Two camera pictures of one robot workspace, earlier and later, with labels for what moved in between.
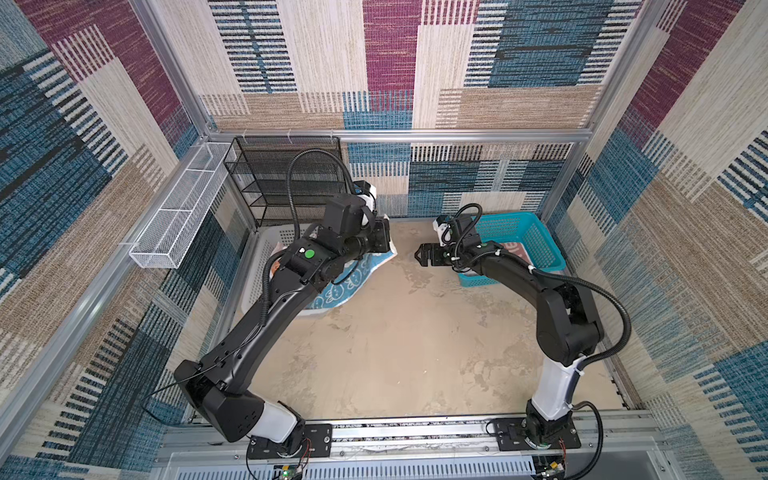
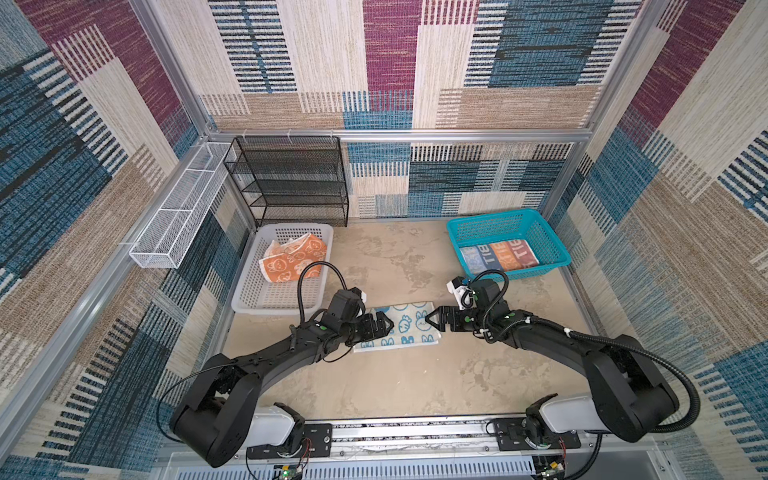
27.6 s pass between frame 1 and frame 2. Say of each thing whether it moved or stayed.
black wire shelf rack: stayed
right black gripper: moved
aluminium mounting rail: stayed
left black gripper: moved
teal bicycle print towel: moved
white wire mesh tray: stayed
